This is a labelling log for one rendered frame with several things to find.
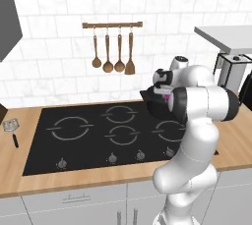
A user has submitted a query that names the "grey black appliance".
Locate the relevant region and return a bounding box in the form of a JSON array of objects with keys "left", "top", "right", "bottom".
[{"left": 213, "top": 52, "right": 252, "bottom": 93}]

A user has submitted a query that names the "wooden ladle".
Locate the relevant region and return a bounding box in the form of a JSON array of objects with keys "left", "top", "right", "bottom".
[
  {"left": 113, "top": 33, "right": 126, "bottom": 74},
  {"left": 101, "top": 33, "right": 115, "bottom": 74}
]

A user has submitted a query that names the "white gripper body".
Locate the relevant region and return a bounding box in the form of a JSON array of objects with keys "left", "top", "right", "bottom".
[{"left": 155, "top": 84, "right": 173, "bottom": 95}]

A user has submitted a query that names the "grey cupboard door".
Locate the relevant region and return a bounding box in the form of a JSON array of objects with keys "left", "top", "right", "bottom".
[
  {"left": 192, "top": 168, "right": 252, "bottom": 225},
  {"left": 107, "top": 202, "right": 129, "bottom": 225},
  {"left": 0, "top": 196, "right": 32, "bottom": 225},
  {"left": 127, "top": 179, "right": 169, "bottom": 225}
]

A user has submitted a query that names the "small wooden spoon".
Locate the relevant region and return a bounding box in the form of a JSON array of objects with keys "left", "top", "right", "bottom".
[{"left": 91, "top": 34, "right": 103, "bottom": 69}]

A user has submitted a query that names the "black hob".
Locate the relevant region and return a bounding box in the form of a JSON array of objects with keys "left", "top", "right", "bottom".
[{"left": 22, "top": 100, "right": 220, "bottom": 177}]

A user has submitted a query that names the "wooden utensil rail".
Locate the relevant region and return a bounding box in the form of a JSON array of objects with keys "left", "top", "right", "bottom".
[{"left": 82, "top": 21, "right": 144, "bottom": 29}]

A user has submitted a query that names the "white shelf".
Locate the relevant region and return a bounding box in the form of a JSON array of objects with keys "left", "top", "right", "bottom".
[{"left": 193, "top": 25, "right": 252, "bottom": 56}]

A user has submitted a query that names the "dark grey wall cupboard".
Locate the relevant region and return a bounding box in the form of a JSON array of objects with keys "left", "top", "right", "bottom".
[{"left": 0, "top": 0, "right": 24, "bottom": 63}]

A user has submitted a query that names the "grey hob knob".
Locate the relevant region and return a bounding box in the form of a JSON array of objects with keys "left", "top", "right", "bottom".
[
  {"left": 56, "top": 157, "right": 68, "bottom": 170},
  {"left": 164, "top": 146, "right": 176, "bottom": 158},
  {"left": 135, "top": 148, "right": 147, "bottom": 161},
  {"left": 107, "top": 152, "right": 118, "bottom": 165}
]

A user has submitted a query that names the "grey drawer front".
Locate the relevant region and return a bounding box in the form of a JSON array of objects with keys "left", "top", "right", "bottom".
[{"left": 21, "top": 183, "right": 129, "bottom": 225}]

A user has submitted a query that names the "wooden hanging spatula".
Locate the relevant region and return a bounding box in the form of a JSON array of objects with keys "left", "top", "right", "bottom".
[{"left": 124, "top": 31, "right": 137, "bottom": 76}]

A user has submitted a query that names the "grey drawer handle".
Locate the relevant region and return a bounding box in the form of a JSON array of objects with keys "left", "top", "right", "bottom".
[{"left": 62, "top": 194, "right": 92, "bottom": 203}]

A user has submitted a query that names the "dark brown object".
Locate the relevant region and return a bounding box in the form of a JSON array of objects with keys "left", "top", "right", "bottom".
[{"left": 0, "top": 102, "right": 9, "bottom": 122}]

